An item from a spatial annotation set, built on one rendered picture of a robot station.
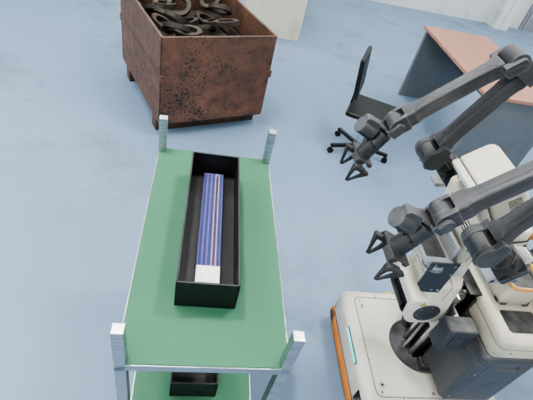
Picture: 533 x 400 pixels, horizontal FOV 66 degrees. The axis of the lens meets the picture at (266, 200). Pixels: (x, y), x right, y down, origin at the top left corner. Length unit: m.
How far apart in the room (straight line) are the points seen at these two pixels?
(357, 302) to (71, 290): 1.49
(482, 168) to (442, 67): 3.75
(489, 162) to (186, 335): 1.02
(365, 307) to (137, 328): 1.34
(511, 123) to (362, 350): 2.55
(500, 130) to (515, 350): 2.50
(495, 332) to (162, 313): 1.20
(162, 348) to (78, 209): 1.79
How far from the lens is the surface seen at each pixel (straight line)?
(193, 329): 1.19
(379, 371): 2.09
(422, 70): 5.03
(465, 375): 1.97
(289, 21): 5.58
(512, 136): 4.13
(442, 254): 1.53
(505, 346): 1.80
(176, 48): 3.06
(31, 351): 2.30
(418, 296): 1.69
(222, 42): 3.16
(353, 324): 2.17
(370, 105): 3.60
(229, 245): 1.35
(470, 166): 1.43
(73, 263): 2.55
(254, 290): 1.28
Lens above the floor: 1.98
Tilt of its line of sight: 42 degrees down
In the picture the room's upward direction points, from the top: 15 degrees clockwise
